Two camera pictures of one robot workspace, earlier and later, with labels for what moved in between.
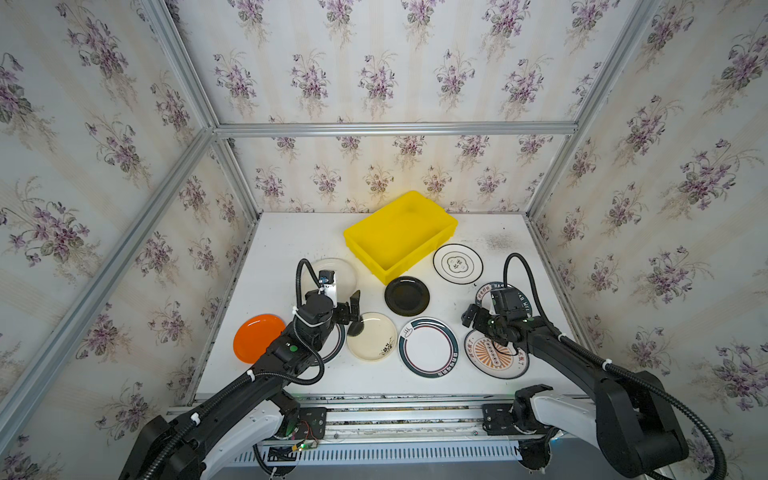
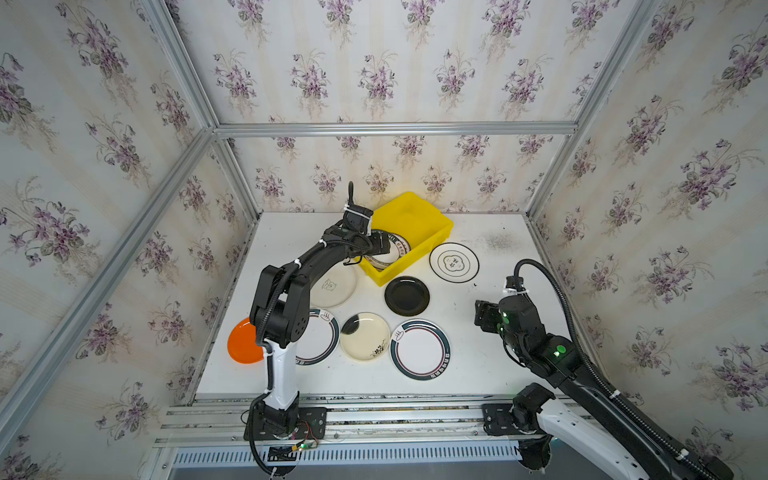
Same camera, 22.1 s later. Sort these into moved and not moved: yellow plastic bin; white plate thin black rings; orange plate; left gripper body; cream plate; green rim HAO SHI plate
Moved: green rim HAO SHI plate; left gripper body
Not moved: cream plate; orange plate; yellow plastic bin; white plate thin black rings
